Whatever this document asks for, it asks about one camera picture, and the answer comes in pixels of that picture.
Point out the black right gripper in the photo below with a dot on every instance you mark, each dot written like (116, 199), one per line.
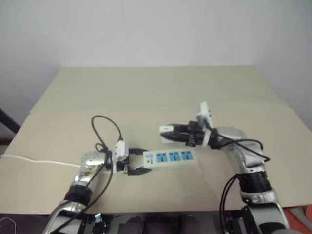
(195, 134)

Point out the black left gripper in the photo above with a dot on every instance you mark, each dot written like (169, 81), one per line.
(121, 166)

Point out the white charger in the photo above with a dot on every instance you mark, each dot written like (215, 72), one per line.
(166, 128)

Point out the white power strip blue sockets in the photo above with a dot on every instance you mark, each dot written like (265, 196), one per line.
(170, 158)

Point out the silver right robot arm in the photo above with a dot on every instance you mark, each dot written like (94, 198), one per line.
(251, 156)

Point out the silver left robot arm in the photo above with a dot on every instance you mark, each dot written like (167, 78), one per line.
(90, 161)

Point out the dark rounded shape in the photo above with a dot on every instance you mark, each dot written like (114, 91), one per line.
(134, 225)

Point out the black robot waist mechanism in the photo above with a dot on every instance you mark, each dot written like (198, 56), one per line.
(97, 223)

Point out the black panel with hexagon outline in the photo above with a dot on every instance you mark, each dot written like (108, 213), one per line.
(7, 225)

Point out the orange object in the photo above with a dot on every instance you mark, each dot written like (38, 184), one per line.
(301, 219)

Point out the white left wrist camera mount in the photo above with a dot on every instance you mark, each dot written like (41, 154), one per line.
(120, 149)

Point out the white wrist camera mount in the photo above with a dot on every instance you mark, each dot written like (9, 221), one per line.
(204, 114)
(120, 149)

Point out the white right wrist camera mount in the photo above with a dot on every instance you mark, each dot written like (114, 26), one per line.
(204, 114)

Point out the black slanted frame bar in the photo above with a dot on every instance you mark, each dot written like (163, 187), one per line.
(9, 120)

